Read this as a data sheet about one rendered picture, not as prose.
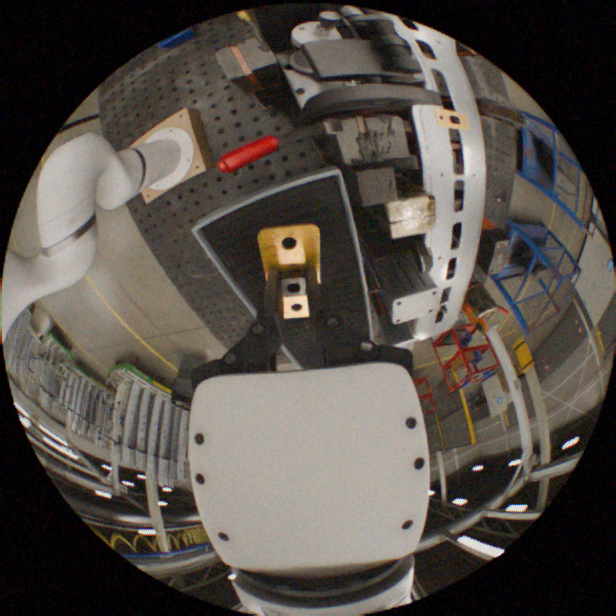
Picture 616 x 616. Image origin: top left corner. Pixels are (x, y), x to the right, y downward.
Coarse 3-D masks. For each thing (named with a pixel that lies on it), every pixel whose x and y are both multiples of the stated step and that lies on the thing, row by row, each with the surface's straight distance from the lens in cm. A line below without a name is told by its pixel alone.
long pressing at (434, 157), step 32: (416, 32) 50; (448, 64) 50; (416, 128) 39; (448, 128) 44; (480, 128) 51; (448, 160) 44; (480, 160) 50; (448, 192) 45; (480, 192) 52; (448, 224) 48; (480, 224) 56; (448, 256) 54; (416, 320) 67; (448, 320) 78
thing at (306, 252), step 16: (304, 224) 13; (272, 240) 13; (304, 240) 13; (272, 256) 14; (288, 256) 14; (304, 256) 14; (288, 272) 15; (304, 272) 15; (288, 288) 15; (304, 288) 15; (288, 304) 17; (304, 304) 17
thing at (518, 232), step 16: (512, 224) 238; (512, 240) 253; (528, 240) 227; (544, 240) 316; (512, 256) 269; (528, 256) 277; (544, 256) 218; (512, 272) 299; (528, 272) 232; (544, 272) 270; (576, 272) 284; (544, 288) 352; (512, 304) 254
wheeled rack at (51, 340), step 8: (48, 336) 595; (48, 344) 763; (56, 344) 614; (40, 352) 773; (56, 352) 734; (64, 352) 601; (40, 360) 589; (64, 360) 694; (64, 368) 640; (56, 376) 779; (64, 384) 598; (48, 392) 656; (56, 400) 598
